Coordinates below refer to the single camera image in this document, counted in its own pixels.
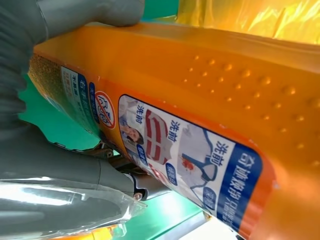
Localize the yellow film-wrapped cardboard box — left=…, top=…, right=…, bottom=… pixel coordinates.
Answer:
left=174, top=0, right=320, bottom=46

